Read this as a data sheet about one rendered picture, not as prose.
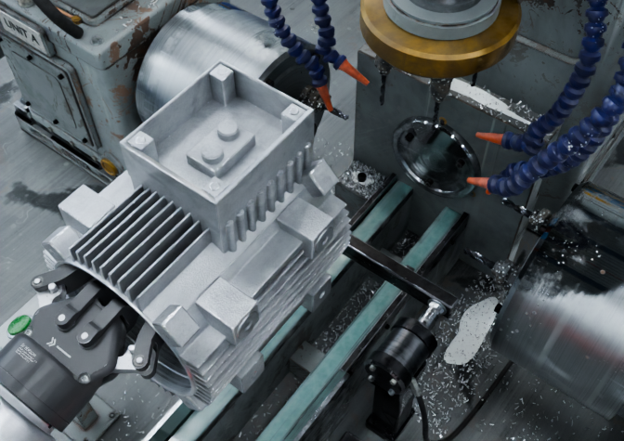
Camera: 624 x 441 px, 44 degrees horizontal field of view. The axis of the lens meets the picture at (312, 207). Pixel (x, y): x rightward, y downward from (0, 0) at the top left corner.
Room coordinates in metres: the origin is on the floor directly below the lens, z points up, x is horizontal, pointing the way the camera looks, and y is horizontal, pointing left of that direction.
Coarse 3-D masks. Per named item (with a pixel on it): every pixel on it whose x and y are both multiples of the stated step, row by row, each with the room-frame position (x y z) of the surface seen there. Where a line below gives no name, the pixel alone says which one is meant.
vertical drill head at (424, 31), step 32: (384, 0) 0.69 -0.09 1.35; (416, 0) 0.67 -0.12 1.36; (448, 0) 0.65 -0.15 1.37; (480, 0) 0.67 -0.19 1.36; (512, 0) 0.70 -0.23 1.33; (384, 32) 0.65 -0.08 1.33; (416, 32) 0.64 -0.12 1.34; (448, 32) 0.63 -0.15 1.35; (480, 32) 0.64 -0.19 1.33; (512, 32) 0.65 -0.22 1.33; (384, 64) 0.67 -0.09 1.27; (416, 64) 0.61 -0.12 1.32; (448, 64) 0.61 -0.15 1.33; (480, 64) 0.61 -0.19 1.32
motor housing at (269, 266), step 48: (144, 192) 0.38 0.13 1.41; (96, 240) 0.34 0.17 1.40; (144, 240) 0.33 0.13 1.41; (192, 240) 0.34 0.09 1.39; (288, 240) 0.36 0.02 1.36; (336, 240) 0.39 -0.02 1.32; (144, 288) 0.30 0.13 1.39; (192, 288) 0.31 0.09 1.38; (240, 288) 0.32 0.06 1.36; (288, 288) 0.33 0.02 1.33; (192, 384) 0.26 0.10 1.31
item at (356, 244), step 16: (352, 240) 0.59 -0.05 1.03; (352, 256) 0.57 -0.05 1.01; (368, 256) 0.56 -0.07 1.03; (384, 256) 0.56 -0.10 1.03; (384, 272) 0.54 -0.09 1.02; (400, 272) 0.53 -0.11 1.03; (400, 288) 0.52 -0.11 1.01; (416, 288) 0.51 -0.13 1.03; (432, 288) 0.51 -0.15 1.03; (432, 304) 0.49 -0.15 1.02; (448, 304) 0.48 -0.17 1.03
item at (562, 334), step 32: (576, 192) 0.56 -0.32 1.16; (608, 192) 0.57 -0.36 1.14; (544, 224) 0.58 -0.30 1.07; (576, 224) 0.51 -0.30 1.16; (608, 224) 0.51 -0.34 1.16; (480, 256) 0.53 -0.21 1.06; (544, 256) 0.48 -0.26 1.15; (576, 256) 0.47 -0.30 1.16; (608, 256) 0.47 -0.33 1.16; (512, 288) 0.46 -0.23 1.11; (544, 288) 0.45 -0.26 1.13; (576, 288) 0.44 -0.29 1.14; (608, 288) 0.43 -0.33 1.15; (512, 320) 0.43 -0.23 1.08; (544, 320) 0.42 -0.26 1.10; (576, 320) 0.41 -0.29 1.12; (608, 320) 0.40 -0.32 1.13; (512, 352) 0.42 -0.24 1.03; (544, 352) 0.40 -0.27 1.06; (576, 352) 0.38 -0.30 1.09; (608, 352) 0.37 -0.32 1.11; (576, 384) 0.37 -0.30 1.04; (608, 384) 0.35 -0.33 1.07; (608, 416) 0.34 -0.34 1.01
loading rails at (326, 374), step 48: (384, 192) 0.75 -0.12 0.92; (384, 240) 0.70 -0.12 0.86; (432, 240) 0.66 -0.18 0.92; (336, 288) 0.60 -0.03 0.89; (384, 288) 0.58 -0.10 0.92; (288, 336) 0.51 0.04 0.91; (384, 336) 0.52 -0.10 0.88; (336, 384) 0.42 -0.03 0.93; (192, 432) 0.37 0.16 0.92; (288, 432) 0.37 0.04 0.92
